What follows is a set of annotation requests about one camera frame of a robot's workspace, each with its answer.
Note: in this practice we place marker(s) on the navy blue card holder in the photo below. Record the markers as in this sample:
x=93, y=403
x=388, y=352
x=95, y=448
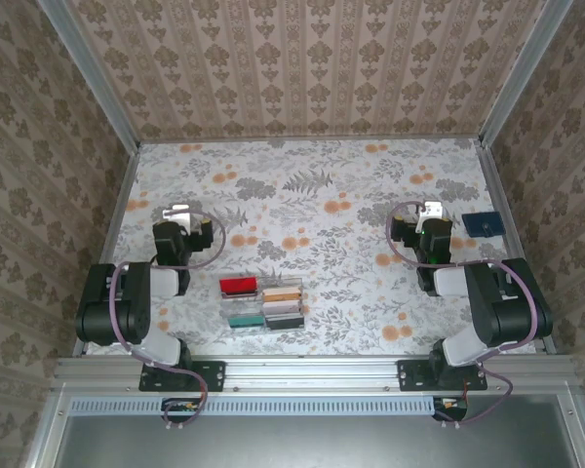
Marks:
x=482, y=224

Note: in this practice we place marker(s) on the clear acrylic card organizer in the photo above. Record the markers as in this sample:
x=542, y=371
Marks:
x=239, y=304

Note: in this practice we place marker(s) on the orange card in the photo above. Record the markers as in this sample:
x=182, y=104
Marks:
x=282, y=294

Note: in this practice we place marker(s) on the pale pink card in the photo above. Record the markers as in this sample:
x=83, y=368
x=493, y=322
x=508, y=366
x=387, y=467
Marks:
x=282, y=307

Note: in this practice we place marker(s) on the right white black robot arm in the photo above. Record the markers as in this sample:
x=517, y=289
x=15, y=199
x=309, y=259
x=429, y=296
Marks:
x=512, y=312

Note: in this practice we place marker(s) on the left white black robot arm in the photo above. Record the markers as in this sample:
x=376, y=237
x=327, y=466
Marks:
x=107, y=302

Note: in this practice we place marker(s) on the red card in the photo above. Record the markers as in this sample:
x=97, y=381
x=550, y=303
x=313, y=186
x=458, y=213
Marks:
x=239, y=285

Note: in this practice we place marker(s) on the teal card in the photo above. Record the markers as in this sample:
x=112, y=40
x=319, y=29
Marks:
x=246, y=321

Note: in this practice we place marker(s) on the floral patterned table cover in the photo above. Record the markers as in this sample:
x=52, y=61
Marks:
x=200, y=166

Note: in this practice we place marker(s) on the black base connector box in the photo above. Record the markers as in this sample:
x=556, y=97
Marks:
x=180, y=405
x=451, y=404

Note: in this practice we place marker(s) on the grey metal sheet panel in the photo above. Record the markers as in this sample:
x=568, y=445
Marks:
x=312, y=443

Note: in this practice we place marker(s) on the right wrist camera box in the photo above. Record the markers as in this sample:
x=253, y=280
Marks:
x=431, y=209

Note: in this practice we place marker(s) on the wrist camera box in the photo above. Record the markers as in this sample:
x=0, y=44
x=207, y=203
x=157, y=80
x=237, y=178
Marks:
x=175, y=212
x=431, y=209

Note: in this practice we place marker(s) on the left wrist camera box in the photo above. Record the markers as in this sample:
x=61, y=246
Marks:
x=175, y=212

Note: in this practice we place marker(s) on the aluminium table side rail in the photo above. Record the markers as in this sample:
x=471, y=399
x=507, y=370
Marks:
x=500, y=195
x=121, y=195

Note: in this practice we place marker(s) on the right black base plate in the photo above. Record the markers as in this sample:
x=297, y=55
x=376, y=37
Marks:
x=412, y=375

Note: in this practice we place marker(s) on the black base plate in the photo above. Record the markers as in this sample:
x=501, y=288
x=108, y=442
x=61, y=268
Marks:
x=214, y=375
x=412, y=375

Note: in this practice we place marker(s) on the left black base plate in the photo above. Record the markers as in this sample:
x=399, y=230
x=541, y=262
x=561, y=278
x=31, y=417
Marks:
x=214, y=375

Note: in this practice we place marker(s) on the aluminium table end rail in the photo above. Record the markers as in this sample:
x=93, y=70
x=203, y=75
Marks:
x=312, y=140

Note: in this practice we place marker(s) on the aluminium frame post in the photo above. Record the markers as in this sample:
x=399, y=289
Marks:
x=522, y=73
x=91, y=73

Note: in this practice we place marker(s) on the aluminium mounting rail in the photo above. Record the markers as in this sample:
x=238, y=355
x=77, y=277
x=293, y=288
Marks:
x=312, y=373

